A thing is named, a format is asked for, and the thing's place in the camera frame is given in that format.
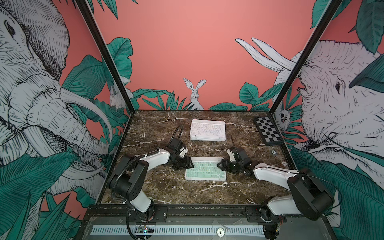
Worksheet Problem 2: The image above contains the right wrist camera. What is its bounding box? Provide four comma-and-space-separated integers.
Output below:
227, 147, 252, 165

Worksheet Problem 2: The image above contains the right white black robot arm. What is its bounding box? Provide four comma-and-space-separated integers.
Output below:
217, 159, 335, 222

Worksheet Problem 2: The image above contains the right black frame post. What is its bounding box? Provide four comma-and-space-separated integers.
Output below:
269, 0, 342, 115

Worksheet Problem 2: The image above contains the black front mounting rail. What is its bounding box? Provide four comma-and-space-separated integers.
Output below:
85, 204, 326, 223

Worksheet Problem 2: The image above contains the small electronics board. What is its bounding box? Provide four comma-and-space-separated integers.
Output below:
137, 226, 155, 235

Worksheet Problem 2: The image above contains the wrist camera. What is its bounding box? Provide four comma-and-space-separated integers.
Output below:
227, 147, 252, 165
167, 138, 188, 158

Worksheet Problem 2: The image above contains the black white checkerboard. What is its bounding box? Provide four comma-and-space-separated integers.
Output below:
254, 117, 284, 146

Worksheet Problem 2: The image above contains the round silver lock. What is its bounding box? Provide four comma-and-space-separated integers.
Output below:
217, 228, 225, 238

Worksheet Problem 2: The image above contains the white keyboard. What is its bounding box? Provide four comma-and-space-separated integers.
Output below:
190, 119, 226, 142

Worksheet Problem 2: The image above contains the white slotted cable duct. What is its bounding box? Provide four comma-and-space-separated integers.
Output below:
90, 225, 265, 237

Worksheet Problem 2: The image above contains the green keyboard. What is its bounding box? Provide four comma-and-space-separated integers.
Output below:
185, 157, 227, 181

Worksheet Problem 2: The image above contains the left black frame post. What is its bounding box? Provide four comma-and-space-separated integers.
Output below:
76, 0, 135, 114

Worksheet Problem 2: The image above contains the black frame post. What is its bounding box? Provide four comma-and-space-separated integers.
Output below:
269, 0, 342, 115
76, 0, 135, 114

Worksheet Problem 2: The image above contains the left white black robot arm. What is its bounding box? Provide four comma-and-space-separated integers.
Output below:
107, 147, 194, 221

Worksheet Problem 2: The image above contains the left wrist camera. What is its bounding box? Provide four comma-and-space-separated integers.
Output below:
167, 138, 188, 158

